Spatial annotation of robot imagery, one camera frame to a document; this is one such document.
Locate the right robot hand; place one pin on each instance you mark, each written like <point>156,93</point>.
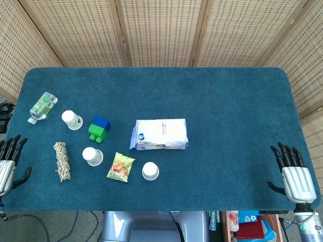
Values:
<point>297,184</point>

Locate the clear bottle with green label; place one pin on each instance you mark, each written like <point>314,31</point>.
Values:
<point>43,106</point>

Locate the grey robot torso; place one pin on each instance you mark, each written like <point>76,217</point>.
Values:
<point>151,227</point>

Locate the red book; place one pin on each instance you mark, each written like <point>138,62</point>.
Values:
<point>249,230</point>

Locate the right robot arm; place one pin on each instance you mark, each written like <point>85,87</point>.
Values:
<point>310,227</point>

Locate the white and blue tube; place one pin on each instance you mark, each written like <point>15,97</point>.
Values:
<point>213,221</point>

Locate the blue box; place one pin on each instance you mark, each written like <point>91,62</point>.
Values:
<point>248,218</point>

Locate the light blue pack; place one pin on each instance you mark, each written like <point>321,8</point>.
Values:
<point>270,232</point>

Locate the black equipment on floor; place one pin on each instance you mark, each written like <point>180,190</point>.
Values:
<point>3,123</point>

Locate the blue felt table cover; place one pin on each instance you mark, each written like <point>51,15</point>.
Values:
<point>202,100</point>

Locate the green and blue toy block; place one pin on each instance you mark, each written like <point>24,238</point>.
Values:
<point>98,128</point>

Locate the white tissue pack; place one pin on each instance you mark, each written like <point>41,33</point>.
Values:
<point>161,133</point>

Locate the paper cup with fern print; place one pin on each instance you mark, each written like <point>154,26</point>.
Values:
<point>70,118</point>

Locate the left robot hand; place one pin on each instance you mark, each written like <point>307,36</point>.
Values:
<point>6,174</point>

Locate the red and white packet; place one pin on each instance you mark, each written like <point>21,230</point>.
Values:
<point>232,219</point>

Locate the paper cup with blue flower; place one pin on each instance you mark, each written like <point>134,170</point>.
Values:
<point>150,170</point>

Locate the white paper cup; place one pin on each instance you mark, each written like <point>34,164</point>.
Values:
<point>90,155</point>

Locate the woven bamboo screen panel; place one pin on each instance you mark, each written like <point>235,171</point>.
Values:
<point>15,50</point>
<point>75,30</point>
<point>239,30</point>
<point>161,30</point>
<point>302,63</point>

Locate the green snack packet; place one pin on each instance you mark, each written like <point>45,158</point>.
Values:
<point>119,167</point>

